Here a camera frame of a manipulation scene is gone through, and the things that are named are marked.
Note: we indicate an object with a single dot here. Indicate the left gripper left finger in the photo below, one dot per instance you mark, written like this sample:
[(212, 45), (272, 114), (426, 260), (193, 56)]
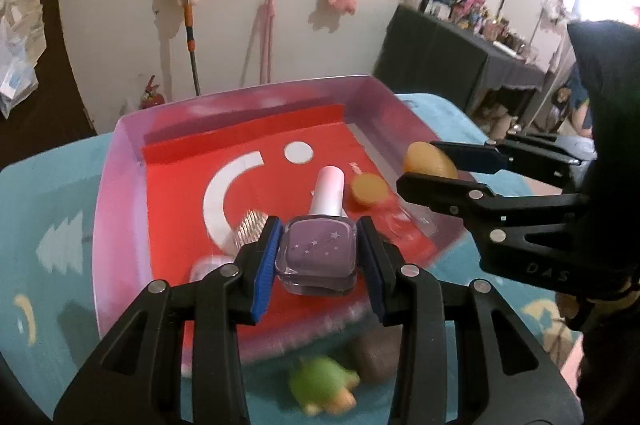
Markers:
[(134, 374)]

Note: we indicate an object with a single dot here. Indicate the green yellow mushroom toy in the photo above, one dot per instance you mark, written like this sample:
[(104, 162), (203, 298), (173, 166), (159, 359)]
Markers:
[(322, 385)]

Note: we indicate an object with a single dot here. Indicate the red fire extinguisher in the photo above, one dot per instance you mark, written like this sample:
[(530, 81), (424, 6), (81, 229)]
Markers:
[(151, 97)]

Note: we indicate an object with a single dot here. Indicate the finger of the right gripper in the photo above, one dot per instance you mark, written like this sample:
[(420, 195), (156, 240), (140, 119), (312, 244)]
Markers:
[(507, 230), (555, 160)]

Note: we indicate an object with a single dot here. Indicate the dark cloth side table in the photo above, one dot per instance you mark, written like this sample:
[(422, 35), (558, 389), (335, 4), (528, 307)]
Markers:
[(421, 54)]

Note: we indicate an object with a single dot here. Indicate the white round device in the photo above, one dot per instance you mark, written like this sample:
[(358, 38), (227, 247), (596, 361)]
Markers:
[(212, 269)]

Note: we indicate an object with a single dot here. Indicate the orange handled mop stick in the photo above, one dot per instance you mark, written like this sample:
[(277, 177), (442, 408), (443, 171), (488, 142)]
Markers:
[(190, 44)]

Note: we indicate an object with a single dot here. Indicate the clear glass jar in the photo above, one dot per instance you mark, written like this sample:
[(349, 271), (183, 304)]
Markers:
[(403, 229)]

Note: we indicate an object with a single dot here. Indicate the orange round sponge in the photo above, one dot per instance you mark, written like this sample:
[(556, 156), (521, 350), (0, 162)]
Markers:
[(368, 189), (424, 158)]

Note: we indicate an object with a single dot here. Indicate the white plastic bag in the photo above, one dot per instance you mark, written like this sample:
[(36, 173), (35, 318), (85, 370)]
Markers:
[(17, 74)]

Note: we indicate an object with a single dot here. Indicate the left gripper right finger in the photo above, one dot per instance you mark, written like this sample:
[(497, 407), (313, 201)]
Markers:
[(462, 339)]

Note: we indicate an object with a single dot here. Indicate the pink cardboard box tray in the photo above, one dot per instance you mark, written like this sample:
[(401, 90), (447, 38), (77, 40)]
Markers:
[(184, 185)]

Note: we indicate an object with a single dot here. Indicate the teal star moon blanket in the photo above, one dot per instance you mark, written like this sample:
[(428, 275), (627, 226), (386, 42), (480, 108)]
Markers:
[(48, 322)]

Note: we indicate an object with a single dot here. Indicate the brown earbuds case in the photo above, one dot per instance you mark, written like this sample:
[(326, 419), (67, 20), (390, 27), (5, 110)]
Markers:
[(376, 353)]

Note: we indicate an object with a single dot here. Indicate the purple nail polish bottle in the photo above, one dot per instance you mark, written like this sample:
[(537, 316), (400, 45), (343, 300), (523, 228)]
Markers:
[(317, 254)]

